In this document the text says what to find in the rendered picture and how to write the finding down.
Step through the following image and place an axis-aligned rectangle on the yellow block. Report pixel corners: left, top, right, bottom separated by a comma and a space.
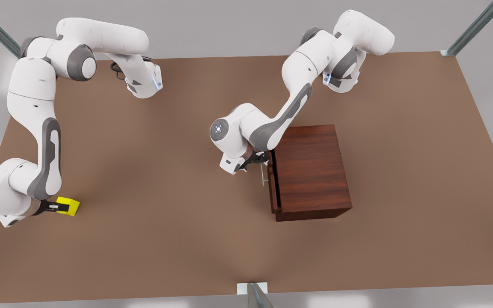
56, 196, 80, 217

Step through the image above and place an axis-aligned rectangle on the wooden drawer with silver handle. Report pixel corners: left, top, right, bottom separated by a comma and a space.
260, 150, 282, 214

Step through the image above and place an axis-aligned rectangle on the dark wooden cabinet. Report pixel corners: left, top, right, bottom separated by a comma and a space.
271, 124, 353, 222

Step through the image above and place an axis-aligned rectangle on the black cable loop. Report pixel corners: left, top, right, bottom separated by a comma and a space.
110, 56, 153, 80

